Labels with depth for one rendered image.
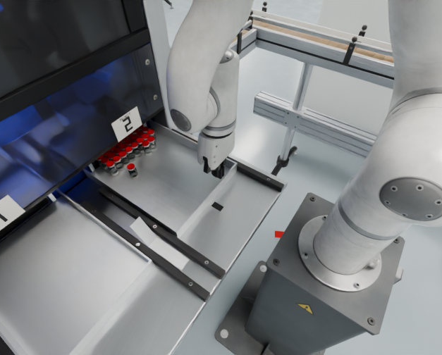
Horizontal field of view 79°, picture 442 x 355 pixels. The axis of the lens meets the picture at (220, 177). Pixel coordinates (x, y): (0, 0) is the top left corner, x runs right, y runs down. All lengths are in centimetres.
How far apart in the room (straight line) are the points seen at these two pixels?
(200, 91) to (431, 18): 28
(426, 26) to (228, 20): 23
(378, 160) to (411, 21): 14
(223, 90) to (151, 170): 38
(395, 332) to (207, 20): 158
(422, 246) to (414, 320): 45
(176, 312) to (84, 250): 26
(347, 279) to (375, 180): 37
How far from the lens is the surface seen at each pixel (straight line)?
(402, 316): 175
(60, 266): 73
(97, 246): 71
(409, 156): 35
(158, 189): 75
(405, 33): 36
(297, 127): 162
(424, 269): 193
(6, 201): 67
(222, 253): 64
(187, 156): 82
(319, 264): 68
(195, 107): 45
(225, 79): 50
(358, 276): 71
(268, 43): 145
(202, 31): 44
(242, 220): 69
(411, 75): 45
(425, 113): 40
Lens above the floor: 147
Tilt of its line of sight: 51 degrees down
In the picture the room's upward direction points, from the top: straight up
